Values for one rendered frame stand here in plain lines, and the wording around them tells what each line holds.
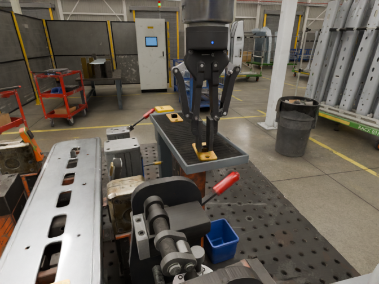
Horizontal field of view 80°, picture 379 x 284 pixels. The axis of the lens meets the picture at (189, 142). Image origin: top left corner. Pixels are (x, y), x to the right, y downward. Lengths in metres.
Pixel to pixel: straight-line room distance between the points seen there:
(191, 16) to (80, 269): 0.48
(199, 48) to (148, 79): 6.69
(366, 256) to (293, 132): 1.55
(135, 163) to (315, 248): 0.71
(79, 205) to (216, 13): 0.53
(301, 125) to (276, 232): 2.22
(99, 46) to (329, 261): 7.62
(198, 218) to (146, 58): 6.78
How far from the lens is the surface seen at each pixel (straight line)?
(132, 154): 0.66
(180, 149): 0.50
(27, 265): 0.56
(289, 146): 3.20
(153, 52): 7.03
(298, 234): 1.03
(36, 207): 0.70
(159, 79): 7.10
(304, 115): 3.04
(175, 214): 0.33
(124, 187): 0.54
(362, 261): 2.12
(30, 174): 1.00
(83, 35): 7.99
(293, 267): 0.91
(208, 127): 0.47
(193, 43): 0.41
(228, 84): 0.45
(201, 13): 0.40
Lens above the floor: 1.38
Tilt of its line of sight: 24 degrees down
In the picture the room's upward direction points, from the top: straight up
